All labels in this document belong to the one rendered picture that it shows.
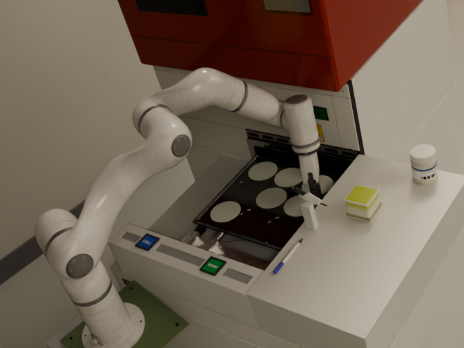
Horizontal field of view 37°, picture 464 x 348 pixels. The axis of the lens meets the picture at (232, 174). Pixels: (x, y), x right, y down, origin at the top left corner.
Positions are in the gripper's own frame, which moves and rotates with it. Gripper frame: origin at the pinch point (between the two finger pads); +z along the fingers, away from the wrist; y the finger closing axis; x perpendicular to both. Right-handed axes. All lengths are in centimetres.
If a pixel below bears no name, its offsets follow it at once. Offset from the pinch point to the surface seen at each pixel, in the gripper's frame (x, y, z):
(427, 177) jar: 33.2, 10.0, -5.9
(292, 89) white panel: -2.9, -16.5, -28.0
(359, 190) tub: 14.3, 17.2, -8.9
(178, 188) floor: -96, -143, 73
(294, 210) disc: -7.0, 5.1, 2.9
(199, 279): -31.9, 35.2, 2.4
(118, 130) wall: -122, -151, 34
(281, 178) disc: -11.9, -11.8, 0.5
